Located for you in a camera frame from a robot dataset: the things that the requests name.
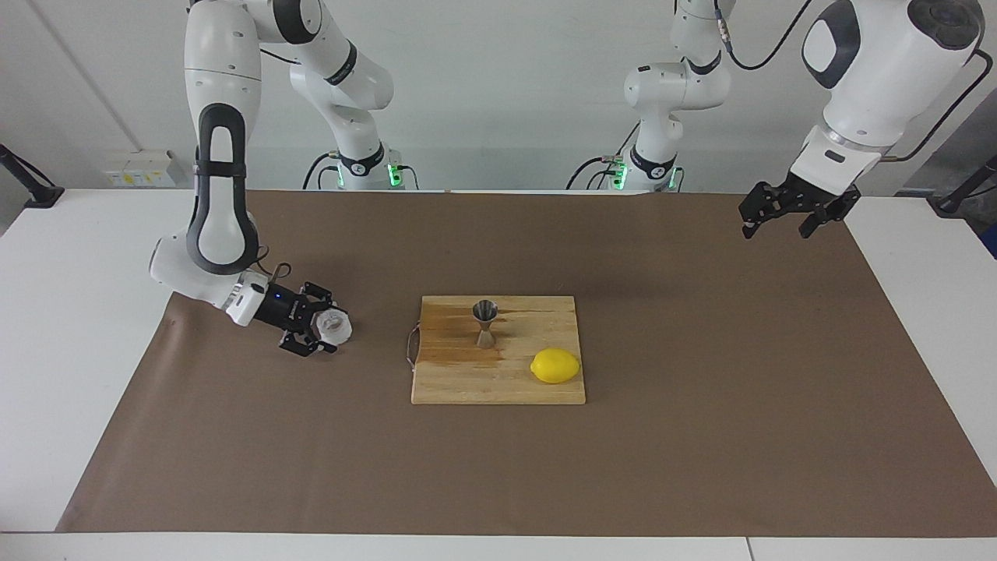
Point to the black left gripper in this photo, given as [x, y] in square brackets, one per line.
[814, 196]

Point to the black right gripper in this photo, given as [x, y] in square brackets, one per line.
[280, 310]

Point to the steel double jigger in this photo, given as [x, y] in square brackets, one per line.
[485, 312]

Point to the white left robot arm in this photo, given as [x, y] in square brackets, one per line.
[888, 70]

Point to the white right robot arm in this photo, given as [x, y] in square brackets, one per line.
[222, 195]

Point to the wooden cutting board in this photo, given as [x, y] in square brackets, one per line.
[467, 382]

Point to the black clamp stand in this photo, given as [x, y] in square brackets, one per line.
[962, 195]
[35, 191]

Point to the dark grey partition panel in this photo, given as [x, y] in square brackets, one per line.
[958, 148]

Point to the blue object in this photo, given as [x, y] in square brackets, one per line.
[991, 245]

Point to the brown table mat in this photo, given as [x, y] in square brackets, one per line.
[498, 467]

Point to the yellow lemon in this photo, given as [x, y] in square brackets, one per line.
[555, 366]

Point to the white wall outlet strip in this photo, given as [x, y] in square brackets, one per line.
[140, 167]

